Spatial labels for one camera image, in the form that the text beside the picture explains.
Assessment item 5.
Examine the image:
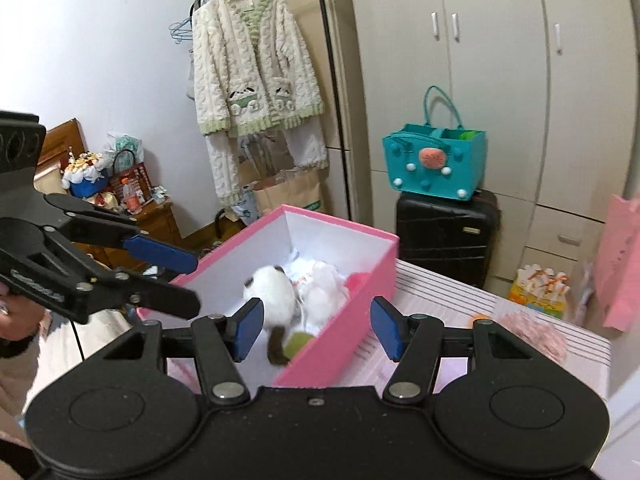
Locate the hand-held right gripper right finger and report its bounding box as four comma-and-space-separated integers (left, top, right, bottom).
370, 296, 536, 406

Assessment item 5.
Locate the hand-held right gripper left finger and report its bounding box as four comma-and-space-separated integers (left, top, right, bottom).
100, 297, 265, 407

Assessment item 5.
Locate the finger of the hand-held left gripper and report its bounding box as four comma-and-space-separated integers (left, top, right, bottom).
46, 194, 199, 273
95, 267, 202, 320

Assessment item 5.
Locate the white brown plush dog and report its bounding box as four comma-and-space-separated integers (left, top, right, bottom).
243, 265, 306, 365

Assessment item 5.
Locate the pink cardboard box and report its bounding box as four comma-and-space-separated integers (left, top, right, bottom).
137, 204, 400, 388

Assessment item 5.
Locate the olive green plush ball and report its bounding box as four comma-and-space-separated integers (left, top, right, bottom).
283, 331, 317, 359

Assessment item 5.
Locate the red fluffy pompom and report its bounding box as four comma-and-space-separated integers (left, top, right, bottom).
345, 271, 373, 293

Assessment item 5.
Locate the white fluffy soft toy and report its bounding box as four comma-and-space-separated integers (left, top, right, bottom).
302, 260, 351, 328

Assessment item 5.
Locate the person's left forearm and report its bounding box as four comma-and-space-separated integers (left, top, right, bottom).
0, 334, 46, 441

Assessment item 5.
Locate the person's left hand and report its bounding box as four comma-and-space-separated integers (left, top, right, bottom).
0, 294, 48, 343

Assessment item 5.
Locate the wooden nightstand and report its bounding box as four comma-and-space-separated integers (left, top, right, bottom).
35, 119, 183, 271

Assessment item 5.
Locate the red patterned basket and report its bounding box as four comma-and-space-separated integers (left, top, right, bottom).
112, 160, 153, 216

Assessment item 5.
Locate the plush flower bouquet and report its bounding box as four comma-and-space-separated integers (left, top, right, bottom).
61, 147, 113, 198

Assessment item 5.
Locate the white printed plastic bag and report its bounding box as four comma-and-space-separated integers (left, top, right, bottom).
235, 185, 262, 226

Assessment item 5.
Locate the black suitcase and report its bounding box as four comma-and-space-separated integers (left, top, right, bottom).
396, 189, 502, 290

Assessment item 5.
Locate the clear plastic bag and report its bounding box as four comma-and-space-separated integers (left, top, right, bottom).
104, 131, 146, 171

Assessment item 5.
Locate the brown paper bag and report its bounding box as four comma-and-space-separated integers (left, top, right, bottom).
247, 167, 323, 218

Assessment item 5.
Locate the pink floral scrunchie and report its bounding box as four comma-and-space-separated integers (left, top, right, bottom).
497, 310, 568, 361

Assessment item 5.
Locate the teal felt tote bag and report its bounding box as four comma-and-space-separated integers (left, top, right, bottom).
382, 85, 488, 202

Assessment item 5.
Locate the white hanging cloth bag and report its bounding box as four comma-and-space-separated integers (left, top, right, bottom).
182, 50, 199, 101

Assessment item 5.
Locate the striped pink tablecloth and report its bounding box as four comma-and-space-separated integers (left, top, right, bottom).
165, 257, 613, 401

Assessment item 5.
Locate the cream fluffy cardigan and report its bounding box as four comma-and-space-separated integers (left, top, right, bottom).
192, 0, 326, 136

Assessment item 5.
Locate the pink paper bag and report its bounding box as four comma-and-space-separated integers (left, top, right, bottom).
597, 194, 640, 332

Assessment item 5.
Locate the black clothes rack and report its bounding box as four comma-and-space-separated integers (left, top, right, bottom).
190, 0, 351, 221

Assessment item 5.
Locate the beige wardrobe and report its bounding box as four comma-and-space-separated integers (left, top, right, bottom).
320, 0, 640, 291

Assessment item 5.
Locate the wire clothes hanger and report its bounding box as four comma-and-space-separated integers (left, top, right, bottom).
169, 14, 194, 42

